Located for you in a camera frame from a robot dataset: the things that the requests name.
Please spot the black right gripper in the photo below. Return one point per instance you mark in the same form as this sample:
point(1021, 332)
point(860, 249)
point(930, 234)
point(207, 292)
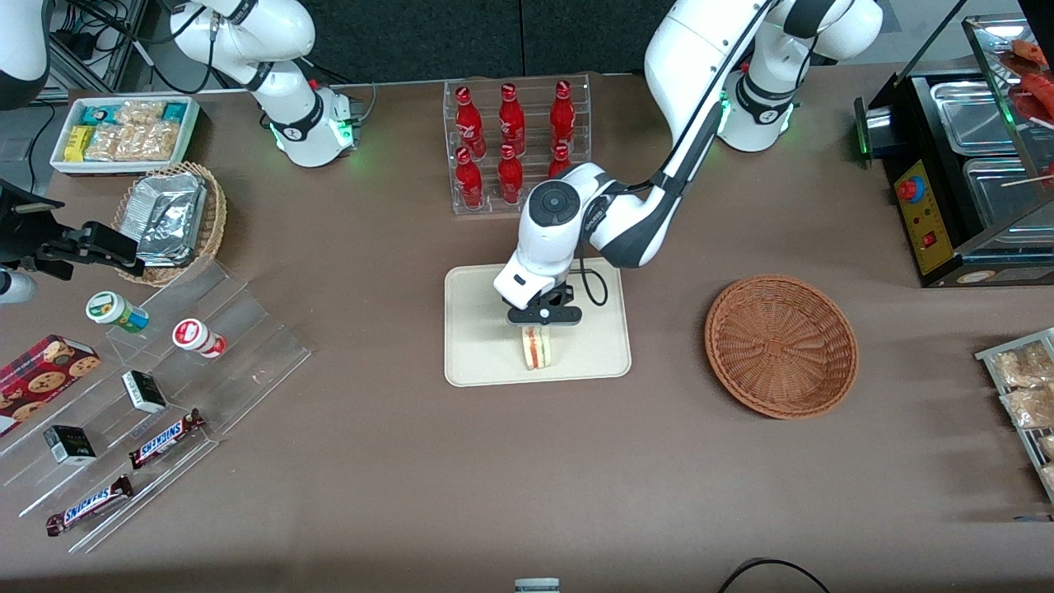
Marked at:
point(26, 236)

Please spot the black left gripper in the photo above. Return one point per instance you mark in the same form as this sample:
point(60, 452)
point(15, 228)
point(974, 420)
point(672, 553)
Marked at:
point(555, 300)

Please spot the triangular sandwich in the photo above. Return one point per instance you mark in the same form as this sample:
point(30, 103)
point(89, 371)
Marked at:
point(538, 350)

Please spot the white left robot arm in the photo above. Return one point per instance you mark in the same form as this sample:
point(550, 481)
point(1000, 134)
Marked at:
point(683, 49)

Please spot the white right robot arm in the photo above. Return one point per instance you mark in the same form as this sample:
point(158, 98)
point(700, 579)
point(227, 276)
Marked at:
point(296, 107)

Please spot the cream rectangular tray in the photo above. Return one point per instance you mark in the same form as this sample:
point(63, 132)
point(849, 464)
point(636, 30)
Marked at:
point(486, 346)

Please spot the white rectangular snack tray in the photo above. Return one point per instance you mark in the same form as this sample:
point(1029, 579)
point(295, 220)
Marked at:
point(123, 132)

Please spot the light wicker basket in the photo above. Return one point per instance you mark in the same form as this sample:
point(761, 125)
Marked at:
point(210, 222)

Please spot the brown round wicker basket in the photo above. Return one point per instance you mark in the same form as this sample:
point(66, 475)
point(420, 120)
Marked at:
point(781, 346)

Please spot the tray of bagged snacks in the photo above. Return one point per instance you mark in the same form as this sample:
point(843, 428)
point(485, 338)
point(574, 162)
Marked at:
point(1029, 461)

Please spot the green sunflower-lidded cup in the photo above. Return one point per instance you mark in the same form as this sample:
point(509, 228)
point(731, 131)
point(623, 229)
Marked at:
point(115, 311)

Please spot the silver foil packet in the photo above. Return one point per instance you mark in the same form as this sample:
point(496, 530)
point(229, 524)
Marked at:
point(169, 214)

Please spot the yellow snack packet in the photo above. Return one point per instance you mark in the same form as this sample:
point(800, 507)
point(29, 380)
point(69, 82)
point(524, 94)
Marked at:
point(78, 142)

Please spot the clear bag of biscuits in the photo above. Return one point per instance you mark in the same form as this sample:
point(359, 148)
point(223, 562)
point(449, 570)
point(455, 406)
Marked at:
point(107, 144)
point(156, 140)
point(140, 111)

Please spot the red tartan cookie box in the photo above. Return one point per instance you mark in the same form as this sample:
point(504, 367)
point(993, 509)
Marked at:
point(41, 379)

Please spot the red-lidded yogurt cup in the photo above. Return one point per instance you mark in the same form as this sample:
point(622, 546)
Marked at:
point(196, 336)

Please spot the teal snack packet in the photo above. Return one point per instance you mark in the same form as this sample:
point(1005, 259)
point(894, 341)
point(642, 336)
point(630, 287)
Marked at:
point(100, 112)
point(174, 110)

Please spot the small black carton box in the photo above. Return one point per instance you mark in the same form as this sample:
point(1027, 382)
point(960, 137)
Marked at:
point(144, 391)
point(70, 445)

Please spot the red cola bottle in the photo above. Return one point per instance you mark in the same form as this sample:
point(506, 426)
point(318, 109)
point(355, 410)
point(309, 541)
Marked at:
point(510, 173)
point(563, 109)
point(560, 161)
point(511, 111)
point(466, 115)
point(468, 177)

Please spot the clear acrylic stepped display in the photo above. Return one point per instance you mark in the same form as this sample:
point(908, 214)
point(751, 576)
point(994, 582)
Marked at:
point(247, 329)

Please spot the Snickers chocolate bar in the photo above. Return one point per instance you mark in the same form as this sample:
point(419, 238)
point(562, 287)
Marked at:
point(89, 504)
point(167, 436)

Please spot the clear acrylic bottle rack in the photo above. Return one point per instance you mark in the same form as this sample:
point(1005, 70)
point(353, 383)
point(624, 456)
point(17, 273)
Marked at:
point(535, 91)

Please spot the grey white device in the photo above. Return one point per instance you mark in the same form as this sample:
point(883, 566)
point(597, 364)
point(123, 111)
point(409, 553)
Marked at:
point(537, 585)

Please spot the red emergency stop button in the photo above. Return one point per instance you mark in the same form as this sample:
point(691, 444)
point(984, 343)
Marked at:
point(910, 189)

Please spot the black food warmer machine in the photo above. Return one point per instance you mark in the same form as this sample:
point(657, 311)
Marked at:
point(930, 231)

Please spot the clear bag of snacks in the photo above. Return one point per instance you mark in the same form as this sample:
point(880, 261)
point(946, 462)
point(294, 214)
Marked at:
point(1029, 405)
point(1021, 364)

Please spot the steel food pan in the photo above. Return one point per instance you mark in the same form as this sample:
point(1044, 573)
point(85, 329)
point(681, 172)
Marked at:
point(976, 115)
point(1005, 193)

